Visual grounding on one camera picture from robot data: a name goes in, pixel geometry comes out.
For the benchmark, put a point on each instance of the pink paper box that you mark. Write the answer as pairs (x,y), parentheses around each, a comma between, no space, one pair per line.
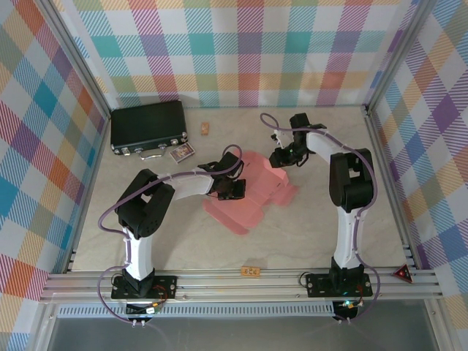
(259,175)

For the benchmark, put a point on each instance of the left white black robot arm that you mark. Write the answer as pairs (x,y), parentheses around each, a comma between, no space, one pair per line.
(140,256)

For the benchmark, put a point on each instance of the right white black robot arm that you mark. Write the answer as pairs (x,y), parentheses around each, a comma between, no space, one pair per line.
(349,237)

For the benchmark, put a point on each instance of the small wooden block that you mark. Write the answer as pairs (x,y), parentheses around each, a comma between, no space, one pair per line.
(205,128)

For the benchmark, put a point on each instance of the black briefcase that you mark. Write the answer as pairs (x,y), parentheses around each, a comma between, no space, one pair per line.
(146,124)

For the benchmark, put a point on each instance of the small black electronics board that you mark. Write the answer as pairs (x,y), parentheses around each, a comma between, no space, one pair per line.
(347,307)
(146,311)

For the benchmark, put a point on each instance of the red triangular button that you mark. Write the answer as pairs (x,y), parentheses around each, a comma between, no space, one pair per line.
(403,273)

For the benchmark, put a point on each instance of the grey metal panel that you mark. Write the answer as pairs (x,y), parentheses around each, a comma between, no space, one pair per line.
(237,336)

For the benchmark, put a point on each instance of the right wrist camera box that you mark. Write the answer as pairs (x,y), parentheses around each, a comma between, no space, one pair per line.
(281,137)

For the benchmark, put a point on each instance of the aluminium side rail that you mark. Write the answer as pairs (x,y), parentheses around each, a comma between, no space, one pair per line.
(96,157)
(385,164)

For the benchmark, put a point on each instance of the orange tag on rail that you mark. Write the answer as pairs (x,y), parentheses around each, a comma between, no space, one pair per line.
(251,271)

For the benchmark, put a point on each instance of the aluminium frame rail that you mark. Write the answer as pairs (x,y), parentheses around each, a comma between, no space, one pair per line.
(237,285)

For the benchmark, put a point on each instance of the black base plate of left arm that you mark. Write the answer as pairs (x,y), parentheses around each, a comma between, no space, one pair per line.
(164,287)

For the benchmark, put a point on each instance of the black base plate of right arm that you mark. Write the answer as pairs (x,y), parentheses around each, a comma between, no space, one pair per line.
(318,285)

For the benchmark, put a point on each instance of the aluminium frame post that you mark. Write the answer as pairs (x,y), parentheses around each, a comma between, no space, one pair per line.
(396,51)
(77,55)

